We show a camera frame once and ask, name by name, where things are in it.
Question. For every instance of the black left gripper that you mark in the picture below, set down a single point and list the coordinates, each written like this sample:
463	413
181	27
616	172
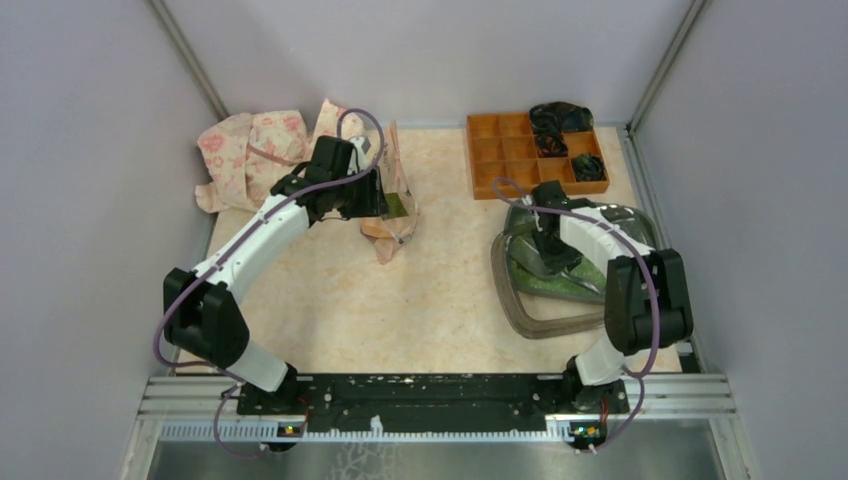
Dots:
372	203

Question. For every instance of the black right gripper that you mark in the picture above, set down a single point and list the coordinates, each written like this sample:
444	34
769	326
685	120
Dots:
555	262

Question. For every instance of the orange cat litter bag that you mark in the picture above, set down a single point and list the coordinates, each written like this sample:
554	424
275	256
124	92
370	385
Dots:
393	229

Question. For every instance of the grey metal scoop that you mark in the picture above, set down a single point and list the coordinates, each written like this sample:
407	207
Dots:
525	254

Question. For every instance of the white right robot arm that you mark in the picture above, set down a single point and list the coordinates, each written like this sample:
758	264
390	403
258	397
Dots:
646	301

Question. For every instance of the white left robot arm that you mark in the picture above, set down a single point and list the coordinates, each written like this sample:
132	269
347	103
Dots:
202	306

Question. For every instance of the dark green litter box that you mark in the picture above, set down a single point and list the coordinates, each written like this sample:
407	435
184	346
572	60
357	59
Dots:
633	221

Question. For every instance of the pink patterned cloth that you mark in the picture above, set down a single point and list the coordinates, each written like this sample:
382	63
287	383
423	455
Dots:
248	153

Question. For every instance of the small dark cloth ball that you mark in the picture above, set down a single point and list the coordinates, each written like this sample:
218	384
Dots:
588	168

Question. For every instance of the orange compartment tray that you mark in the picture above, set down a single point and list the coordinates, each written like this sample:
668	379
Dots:
502	145

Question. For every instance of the dark cloth on tray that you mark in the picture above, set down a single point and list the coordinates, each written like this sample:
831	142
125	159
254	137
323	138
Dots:
551	121

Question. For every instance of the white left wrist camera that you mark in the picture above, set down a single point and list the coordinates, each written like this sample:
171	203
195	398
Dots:
359	159

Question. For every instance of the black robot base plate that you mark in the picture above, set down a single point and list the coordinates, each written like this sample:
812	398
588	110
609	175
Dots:
443	406

